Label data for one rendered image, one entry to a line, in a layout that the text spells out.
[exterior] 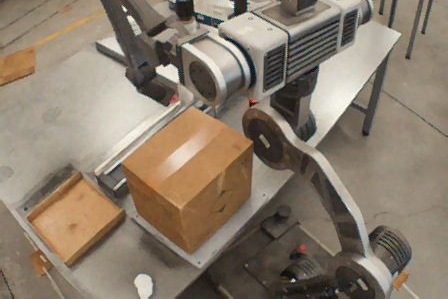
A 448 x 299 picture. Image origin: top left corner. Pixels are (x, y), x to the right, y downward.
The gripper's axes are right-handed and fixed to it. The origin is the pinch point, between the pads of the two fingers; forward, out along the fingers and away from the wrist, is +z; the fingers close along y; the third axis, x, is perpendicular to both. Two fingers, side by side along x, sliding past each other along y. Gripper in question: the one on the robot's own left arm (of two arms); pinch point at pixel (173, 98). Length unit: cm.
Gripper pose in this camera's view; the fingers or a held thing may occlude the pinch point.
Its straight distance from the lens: 153.7
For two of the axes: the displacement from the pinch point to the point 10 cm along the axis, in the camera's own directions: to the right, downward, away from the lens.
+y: -7.7, -4.4, 4.6
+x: -4.7, 8.8, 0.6
